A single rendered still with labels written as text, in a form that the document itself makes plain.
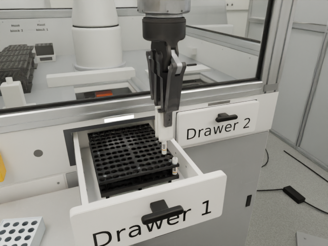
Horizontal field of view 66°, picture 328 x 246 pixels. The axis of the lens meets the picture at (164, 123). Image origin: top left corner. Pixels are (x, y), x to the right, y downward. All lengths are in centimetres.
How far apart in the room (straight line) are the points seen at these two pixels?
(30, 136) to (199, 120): 46
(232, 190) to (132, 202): 67
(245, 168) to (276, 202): 93
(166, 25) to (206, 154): 55
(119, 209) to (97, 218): 4
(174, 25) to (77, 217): 34
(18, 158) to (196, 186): 46
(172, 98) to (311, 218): 158
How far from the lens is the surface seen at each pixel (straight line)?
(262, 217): 180
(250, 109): 88
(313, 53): 238
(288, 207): 193
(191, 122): 77
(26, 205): 76
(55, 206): 73
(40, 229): 66
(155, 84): 50
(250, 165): 104
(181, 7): 44
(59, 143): 72
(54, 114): 68
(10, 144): 72
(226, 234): 124
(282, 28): 89
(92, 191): 62
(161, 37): 44
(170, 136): 53
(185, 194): 49
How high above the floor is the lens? 123
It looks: 26 degrees down
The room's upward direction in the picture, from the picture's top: straight up
